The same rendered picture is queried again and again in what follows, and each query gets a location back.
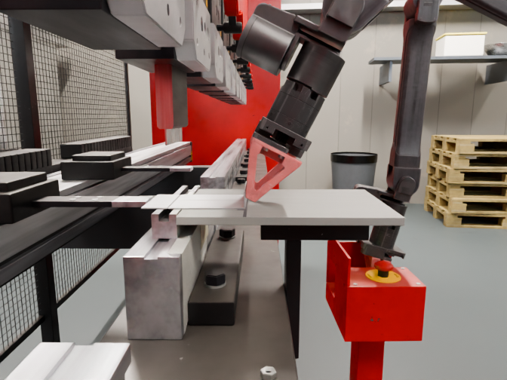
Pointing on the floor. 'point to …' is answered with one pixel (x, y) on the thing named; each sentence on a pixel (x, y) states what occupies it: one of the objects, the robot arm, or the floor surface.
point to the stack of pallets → (468, 180)
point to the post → (19, 40)
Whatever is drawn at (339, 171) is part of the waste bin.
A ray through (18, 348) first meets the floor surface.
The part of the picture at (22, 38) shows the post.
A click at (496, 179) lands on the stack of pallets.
